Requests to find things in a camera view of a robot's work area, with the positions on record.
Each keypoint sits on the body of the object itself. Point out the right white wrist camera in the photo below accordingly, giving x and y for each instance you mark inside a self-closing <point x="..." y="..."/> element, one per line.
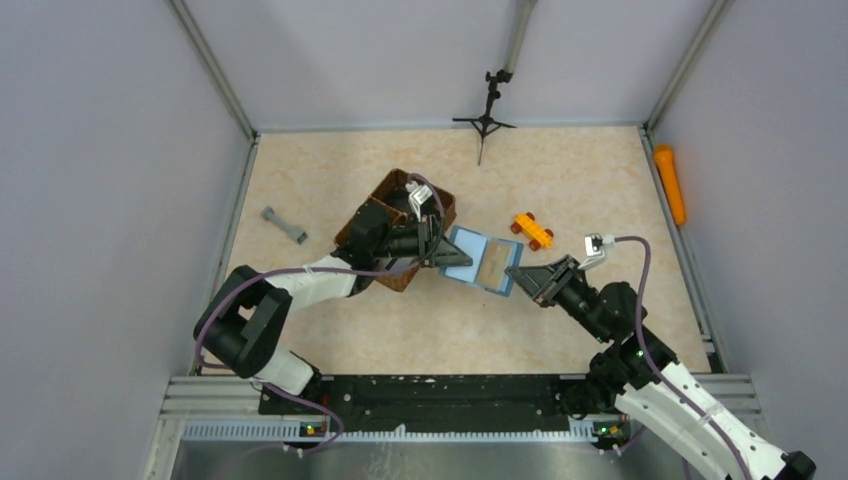
<point x="596" y="246"/>

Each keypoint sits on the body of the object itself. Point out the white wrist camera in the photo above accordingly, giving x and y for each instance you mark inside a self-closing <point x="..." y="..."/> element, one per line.
<point x="418" y="195"/>
<point x="596" y="246"/>

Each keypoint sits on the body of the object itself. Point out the brown woven divided basket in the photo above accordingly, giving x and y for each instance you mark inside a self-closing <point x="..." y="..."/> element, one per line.
<point x="388" y="202"/>

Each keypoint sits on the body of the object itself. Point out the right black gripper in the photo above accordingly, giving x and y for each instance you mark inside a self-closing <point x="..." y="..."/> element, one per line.
<point x="544" y="282"/>

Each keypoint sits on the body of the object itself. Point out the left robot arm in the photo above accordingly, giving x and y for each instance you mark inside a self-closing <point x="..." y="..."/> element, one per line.
<point x="243" y="324"/>

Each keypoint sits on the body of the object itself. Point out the orange flashlight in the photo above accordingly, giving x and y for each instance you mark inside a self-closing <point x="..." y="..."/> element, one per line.
<point x="664" y="160"/>

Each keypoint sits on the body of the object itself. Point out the grey plastic dumbbell part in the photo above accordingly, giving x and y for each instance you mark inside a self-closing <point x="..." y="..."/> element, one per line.
<point x="295" y="233"/>

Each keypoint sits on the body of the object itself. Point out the grey vertical pole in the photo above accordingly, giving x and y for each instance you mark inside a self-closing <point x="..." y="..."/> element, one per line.
<point x="524" y="12"/>

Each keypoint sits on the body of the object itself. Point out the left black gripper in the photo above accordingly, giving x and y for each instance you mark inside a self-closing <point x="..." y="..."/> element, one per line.
<point x="447" y="254"/>

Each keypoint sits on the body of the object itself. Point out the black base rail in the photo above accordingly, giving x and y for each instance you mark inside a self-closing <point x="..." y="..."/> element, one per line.
<point x="476" y="404"/>

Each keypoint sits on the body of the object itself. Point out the orange toy car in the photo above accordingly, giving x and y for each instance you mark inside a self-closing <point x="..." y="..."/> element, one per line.
<point x="538" y="238"/>

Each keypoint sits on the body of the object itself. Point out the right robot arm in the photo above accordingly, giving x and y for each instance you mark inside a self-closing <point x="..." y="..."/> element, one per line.
<point x="640" y="376"/>

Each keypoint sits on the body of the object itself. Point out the black mini tripod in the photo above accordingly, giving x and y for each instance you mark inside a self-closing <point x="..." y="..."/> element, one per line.
<point x="485" y="124"/>

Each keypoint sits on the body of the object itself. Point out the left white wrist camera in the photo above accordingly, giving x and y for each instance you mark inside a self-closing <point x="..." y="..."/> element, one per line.
<point x="418" y="195"/>

